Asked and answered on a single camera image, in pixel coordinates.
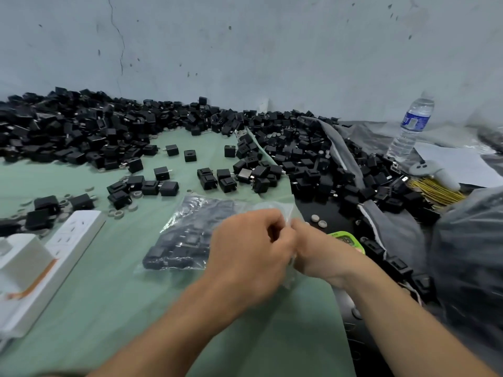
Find person's left hand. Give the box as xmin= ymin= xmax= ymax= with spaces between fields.
xmin=204 ymin=210 xmax=299 ymax=311

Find person's right hand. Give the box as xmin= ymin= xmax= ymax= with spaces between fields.
xmin=290 ymin=220 xmax=376 ymax=290

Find clear bag of black adapters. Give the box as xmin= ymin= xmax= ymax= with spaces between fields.
xmin=135 ymin=193 xmax=304 ymax=290

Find person's right forearm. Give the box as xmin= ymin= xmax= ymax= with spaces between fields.
xmin=341 ymin=256 xmax=501 ymax=377

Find person's left forearm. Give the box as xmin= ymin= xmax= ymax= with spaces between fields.
xmin=84 ymin=271 xmax=257 ymax=377

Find green digital timer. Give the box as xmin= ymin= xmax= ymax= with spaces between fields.
xmin=329 ymin=230 xmax=366 ymax=256

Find pile of black power adapters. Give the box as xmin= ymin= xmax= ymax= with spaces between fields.
xmin=0 ymin=87 xmax=446 ymax=307

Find bundle of gold twist ties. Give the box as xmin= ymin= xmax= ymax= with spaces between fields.
xmin=406 ymin=176 xmax=467 ymax=210

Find white handheld controller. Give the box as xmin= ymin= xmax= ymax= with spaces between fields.
xmin=408 ymin=158 xmax=461 ymax=192

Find clear plastic water bottle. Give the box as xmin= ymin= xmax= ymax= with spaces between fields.
xmin=385 ymin=91 xmax=436 ymax=163

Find scattered grey round rings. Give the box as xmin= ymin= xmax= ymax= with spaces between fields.
xmin=6 ymin=131 xmax=162 ymax=232

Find white paper sheet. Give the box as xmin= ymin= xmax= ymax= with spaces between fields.
xmin=414 ymin=141 xmax=503 ymax=189

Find white power strip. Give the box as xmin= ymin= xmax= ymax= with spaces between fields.
xmin=0 ymin=210 xmax=107 ymax=339

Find white plastic stand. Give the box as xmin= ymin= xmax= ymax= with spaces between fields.
xmin=0 ymin=233 xmax=56 ymax=301

